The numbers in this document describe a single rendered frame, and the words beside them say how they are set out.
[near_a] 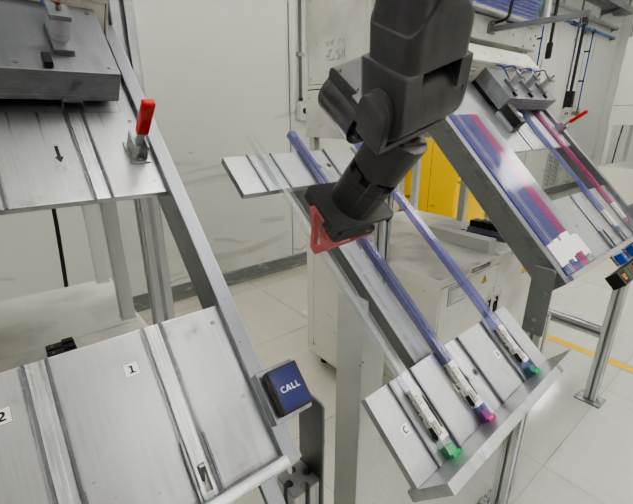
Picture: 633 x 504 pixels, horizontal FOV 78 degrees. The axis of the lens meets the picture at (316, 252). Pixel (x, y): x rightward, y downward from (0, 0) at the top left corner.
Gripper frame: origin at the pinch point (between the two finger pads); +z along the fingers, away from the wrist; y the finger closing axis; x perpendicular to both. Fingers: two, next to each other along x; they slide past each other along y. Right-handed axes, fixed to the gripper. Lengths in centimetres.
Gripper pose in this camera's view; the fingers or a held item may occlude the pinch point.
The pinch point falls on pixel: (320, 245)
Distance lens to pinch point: 52.8
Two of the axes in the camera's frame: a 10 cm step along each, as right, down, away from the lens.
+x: 5.0, 8.0, -3.3
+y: -7.6, 2.2, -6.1
